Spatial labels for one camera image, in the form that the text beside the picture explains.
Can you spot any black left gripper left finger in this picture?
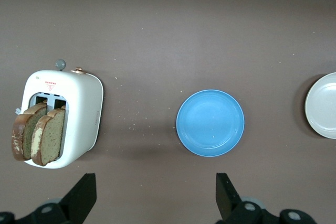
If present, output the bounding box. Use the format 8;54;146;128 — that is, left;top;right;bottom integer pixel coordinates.
0;173;97;224

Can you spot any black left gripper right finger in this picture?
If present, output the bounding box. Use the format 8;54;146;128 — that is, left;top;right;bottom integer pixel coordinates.
215;173;320;224

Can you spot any brown bread slice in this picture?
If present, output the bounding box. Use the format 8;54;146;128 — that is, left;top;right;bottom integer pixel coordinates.
10;102;48;162
30;105;66;167

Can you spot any blue plate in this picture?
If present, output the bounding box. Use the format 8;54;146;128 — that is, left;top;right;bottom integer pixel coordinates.
175;89;245;157

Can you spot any beige plate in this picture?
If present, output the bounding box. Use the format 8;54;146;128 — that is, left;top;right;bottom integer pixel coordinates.
304;72;336;140

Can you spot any white toaster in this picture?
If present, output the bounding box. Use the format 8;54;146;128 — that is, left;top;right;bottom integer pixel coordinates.
19;59;104;169

